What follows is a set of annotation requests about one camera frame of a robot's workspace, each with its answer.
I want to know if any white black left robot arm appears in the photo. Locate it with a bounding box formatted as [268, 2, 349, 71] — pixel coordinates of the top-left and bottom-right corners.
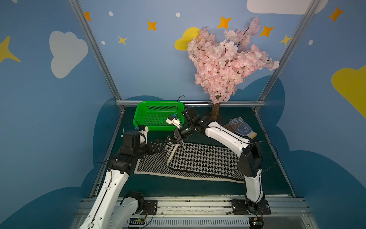
[80, 127, 164, 229]

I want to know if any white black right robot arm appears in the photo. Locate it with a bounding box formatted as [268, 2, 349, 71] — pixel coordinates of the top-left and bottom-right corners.
[164, 107, 265, 206]

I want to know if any aluminium front rail track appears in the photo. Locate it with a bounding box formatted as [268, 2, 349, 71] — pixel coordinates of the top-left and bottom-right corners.
[71, 195, 318, 229]

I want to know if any aluminium frame rail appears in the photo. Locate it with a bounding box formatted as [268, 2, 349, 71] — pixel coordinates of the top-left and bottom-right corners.
[68, 1, 321, 197]

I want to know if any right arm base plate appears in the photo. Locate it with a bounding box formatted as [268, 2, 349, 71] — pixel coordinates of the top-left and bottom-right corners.
[230, 198, 272, 216]

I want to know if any brown plastic slotted scoop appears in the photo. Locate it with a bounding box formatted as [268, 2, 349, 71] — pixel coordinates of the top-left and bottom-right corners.
[223, 124, 235, 133]

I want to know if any black white knitted scarf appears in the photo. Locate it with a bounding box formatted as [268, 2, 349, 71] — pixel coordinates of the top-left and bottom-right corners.
[134, 143, 245, 184]

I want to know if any blue dotted work glove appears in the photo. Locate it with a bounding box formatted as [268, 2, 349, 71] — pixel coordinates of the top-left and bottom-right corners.
[229, 117, 257, 139]

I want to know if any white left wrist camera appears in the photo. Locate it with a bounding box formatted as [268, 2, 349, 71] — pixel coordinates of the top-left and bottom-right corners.
[136, 125, 149, 144]

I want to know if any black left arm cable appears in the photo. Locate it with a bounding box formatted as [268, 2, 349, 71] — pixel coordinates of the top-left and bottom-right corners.
[96, 159, 112, 184]

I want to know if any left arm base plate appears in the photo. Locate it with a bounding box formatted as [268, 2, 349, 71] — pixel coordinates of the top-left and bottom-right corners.
[139, 199, 158, 216]

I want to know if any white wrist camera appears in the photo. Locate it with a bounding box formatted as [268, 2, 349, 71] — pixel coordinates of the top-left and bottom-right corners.
[166, 115, 182, 129]
[136, 125, 149, 144]

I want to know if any pink cherry blossom tree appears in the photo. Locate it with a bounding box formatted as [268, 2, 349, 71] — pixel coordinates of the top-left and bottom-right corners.
[187, 17, 280, 121]

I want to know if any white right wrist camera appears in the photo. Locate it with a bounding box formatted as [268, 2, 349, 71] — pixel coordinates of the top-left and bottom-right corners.
[166, 115, 182, 129]

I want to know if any green plastic basket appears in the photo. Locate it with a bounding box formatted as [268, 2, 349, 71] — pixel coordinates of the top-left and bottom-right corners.
[132, 101, 185, 131]

